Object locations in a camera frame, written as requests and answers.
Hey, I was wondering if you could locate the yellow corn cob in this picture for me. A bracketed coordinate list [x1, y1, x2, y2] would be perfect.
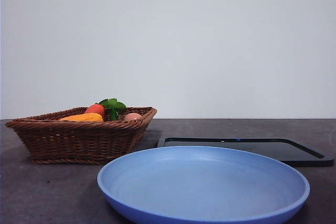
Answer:
[59, 113, 104, 123]

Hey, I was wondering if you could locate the brown wicker basket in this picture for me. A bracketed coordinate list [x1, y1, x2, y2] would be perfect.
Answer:
[5, 106, 158, 165]

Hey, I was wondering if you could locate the brown egg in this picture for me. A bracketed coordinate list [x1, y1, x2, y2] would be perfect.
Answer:
[123, 112, 143, 122]

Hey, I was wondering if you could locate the orange carrot with green leaves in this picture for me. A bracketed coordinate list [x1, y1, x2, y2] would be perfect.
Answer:
[84, 98, 127, 120]

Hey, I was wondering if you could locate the blue round plate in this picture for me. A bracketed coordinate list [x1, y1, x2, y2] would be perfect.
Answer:
[97, 145, 311, 224]

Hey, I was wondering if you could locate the black rectangular tray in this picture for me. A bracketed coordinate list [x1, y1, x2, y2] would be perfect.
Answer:
[156, 137, 335, 168]

